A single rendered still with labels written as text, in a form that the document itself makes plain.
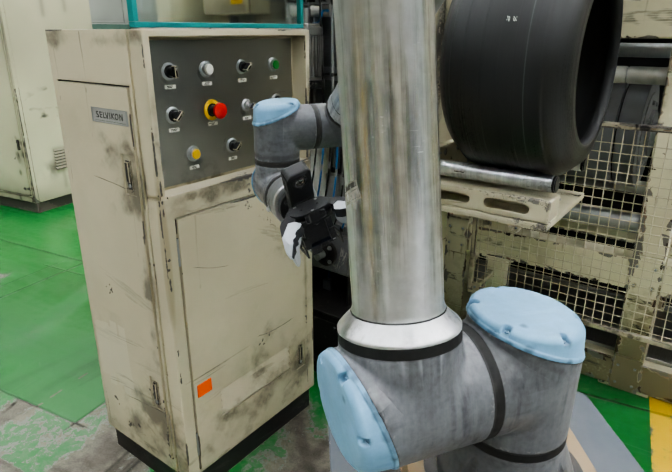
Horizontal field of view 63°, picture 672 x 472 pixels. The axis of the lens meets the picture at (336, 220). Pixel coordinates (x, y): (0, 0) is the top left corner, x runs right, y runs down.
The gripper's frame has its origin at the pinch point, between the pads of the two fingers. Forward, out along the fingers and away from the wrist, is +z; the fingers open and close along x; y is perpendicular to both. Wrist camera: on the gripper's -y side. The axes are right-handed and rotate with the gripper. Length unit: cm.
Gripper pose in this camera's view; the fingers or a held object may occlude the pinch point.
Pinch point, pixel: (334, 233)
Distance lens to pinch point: 84.8
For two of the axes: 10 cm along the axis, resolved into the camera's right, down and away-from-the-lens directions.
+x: -8.8, 4.1, -2.4
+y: 2.7, 8.5, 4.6
